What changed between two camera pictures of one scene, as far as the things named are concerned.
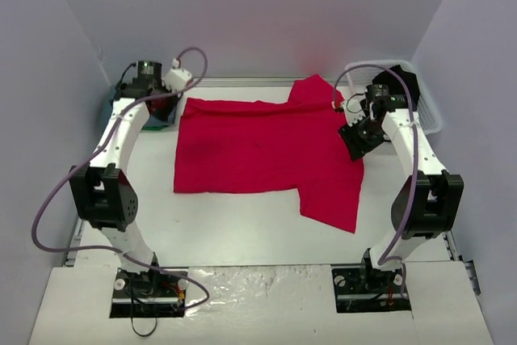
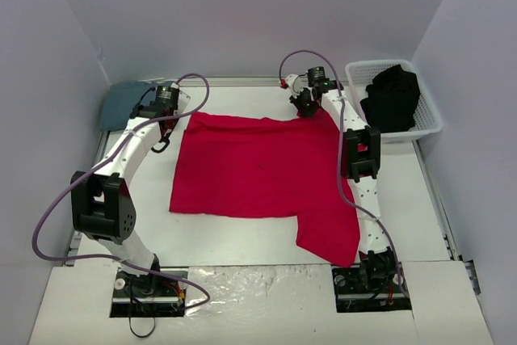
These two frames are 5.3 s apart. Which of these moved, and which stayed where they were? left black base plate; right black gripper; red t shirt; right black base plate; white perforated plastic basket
Moved: red t shirt; right black gripper
Stayed: left black base plate; right black base plate; white perforated plastic basket
